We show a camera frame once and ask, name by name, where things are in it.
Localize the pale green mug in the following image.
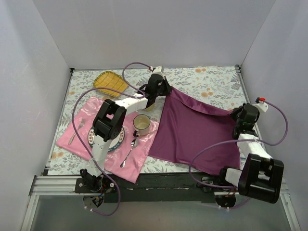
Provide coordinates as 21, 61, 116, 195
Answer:
144, 103, 155, 112

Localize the aluminium frame rail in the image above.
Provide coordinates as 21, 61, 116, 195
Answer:
20, 175, 85, 231

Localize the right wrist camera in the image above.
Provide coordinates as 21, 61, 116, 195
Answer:
253, 97, 269, 113

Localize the pink floral cloth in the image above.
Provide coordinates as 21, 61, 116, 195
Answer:
56, 97, 159, 183

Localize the purple cloth napkin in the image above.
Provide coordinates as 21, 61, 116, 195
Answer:
149, 88, 240, 175

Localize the silver fork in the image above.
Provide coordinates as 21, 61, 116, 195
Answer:
68, 118, 86, 145

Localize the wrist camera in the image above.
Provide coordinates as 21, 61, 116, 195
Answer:
253, 97, 269, 113
150, 66, 164, 76

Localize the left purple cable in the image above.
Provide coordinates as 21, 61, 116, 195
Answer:
71, 62, 154, 217

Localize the yellow woven tray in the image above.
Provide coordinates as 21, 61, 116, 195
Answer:
93, 71, 128, 98

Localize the cream enamel mug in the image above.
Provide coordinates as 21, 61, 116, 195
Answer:
133, 114, 151, 137

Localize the silver spoon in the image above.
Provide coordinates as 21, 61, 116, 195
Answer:
120, 137, 139, 168

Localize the white plate blue rim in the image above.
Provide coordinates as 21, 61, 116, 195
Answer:
87, 127, 125, 153

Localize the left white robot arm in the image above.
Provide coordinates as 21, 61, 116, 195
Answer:
80, 67, 171, 193

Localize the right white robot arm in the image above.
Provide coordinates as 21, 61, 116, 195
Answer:
218, 97, 284, 204

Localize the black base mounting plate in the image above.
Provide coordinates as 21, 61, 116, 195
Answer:
74, 173, 237, 203

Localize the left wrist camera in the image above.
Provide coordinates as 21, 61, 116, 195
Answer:
150, 66, 164, 76

